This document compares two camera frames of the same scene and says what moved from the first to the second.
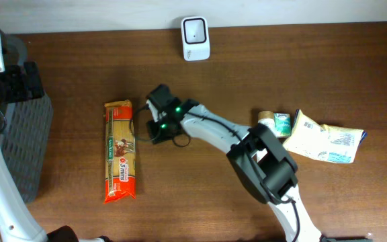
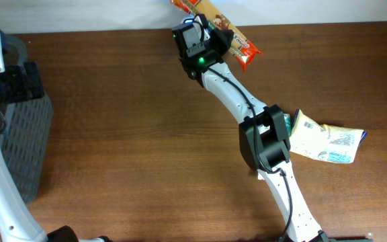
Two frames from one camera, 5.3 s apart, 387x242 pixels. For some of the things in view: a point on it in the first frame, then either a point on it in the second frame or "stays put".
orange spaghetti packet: [119, 152] to [241, 50]
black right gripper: [151, 126] to [222, 40]
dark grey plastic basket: [27, 140] stays put
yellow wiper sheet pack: [324, 142] stays put
